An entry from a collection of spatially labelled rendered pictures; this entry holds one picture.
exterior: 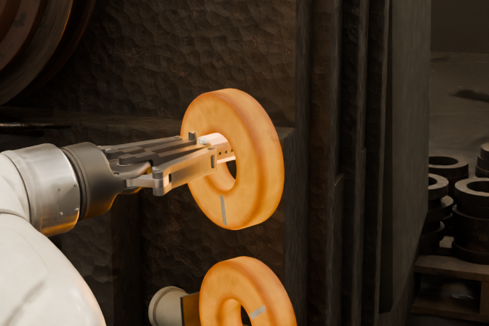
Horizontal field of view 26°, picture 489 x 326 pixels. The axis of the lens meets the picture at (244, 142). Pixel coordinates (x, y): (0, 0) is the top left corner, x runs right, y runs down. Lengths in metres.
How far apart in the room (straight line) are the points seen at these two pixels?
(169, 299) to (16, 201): 0.43
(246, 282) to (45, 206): 0.29
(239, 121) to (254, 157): 0.04
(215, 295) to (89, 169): 0.29
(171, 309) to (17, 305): 0.53
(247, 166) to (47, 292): 0.34
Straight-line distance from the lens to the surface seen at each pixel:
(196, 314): 1.30
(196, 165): 1.08
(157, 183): 1.04
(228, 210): 1.16
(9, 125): 1.44
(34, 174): 1.00
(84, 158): 1.04
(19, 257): 0.85
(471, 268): 3.03
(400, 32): 2.17
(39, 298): 0.83
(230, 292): 1.23
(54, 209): 1.01
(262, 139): 1.10
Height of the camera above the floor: 1.21
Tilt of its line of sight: 14 degrees down
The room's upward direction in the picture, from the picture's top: straight up
